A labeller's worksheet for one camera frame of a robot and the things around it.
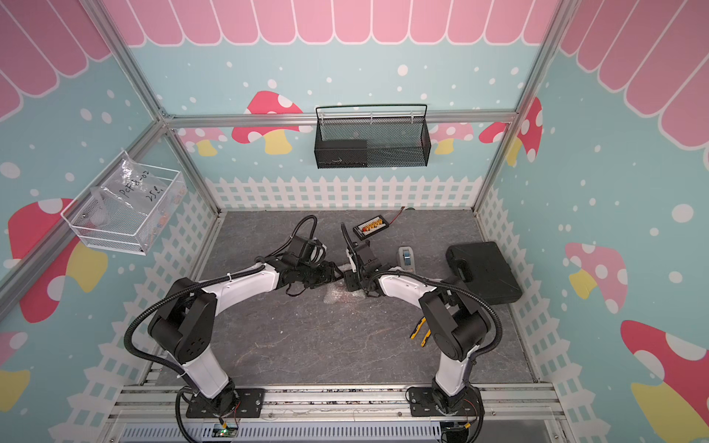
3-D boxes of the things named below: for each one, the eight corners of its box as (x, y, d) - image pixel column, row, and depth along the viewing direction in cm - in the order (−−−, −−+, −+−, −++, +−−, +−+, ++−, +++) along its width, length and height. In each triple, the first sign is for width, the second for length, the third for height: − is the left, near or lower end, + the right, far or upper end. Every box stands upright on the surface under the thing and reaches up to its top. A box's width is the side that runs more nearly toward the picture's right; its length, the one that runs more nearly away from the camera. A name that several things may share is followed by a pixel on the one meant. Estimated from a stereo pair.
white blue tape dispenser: (399, 272, 103) (400, 265, 99) (397, 253, 108) (398, 245, 104) (414, 272, 103) (416, 265, 99) (411, 253, 108) (413, 245, 104)
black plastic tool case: (457, 304, 95) (462, 294, 90) (445, 252, 109) (449, 242, 104) (514, 304, 95) (523, 294, 90) (495, 252, 109) (501, 242, 104)
